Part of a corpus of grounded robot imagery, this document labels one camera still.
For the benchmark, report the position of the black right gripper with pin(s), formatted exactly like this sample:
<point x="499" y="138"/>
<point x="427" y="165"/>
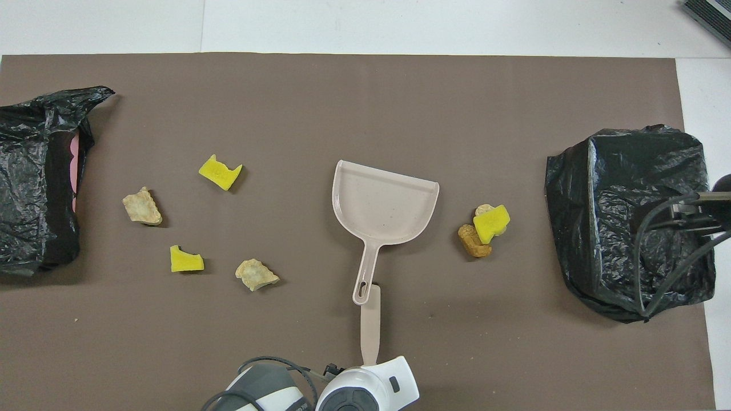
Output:
<point x="688" y="207"/>

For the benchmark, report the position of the yellow sponge piece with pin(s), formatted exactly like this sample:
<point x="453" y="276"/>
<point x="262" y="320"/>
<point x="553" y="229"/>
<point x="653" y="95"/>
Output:
<point x="185" y="262"/>
<point x="219" y="173"/>
<point x="490" y="224"/>

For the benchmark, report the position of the small beige sponge piece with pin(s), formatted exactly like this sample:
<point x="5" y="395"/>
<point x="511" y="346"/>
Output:
<point x="483" y="209"/>

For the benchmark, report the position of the brown sponge piece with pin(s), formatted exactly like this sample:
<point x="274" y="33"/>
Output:
<point x="469" y="237"/>

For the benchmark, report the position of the beige plastic dustpan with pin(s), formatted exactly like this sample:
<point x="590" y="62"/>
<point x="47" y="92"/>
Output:
<point x="382" y="205"/>

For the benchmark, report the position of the beige hand brush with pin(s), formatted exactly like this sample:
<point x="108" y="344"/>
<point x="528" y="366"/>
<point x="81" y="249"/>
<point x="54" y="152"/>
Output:
<point x="371" y="325"/>

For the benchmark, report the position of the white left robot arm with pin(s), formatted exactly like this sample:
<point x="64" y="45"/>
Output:
<point x="365" y="388"/>

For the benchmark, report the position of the taut black trash bag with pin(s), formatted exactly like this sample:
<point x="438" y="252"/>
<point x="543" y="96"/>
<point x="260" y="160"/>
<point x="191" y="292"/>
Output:
<point x="617" y="171"/>

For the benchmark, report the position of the pink plastic bin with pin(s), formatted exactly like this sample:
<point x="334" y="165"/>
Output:
<point x="74" y="165"/>

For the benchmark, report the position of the loose black trash bag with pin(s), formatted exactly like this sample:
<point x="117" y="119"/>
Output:
<point x="34" y="131"/>

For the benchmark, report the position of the grey ribbed device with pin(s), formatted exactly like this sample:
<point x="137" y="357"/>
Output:
<point x="711" y="14"/>

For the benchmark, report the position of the brown table mat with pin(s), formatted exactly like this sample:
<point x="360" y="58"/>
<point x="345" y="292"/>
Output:
<point x="342" y="103"/>

